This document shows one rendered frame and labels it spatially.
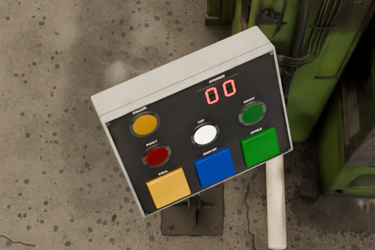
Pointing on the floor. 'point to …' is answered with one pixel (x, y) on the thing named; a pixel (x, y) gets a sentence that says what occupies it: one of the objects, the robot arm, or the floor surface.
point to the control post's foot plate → (196, 215)
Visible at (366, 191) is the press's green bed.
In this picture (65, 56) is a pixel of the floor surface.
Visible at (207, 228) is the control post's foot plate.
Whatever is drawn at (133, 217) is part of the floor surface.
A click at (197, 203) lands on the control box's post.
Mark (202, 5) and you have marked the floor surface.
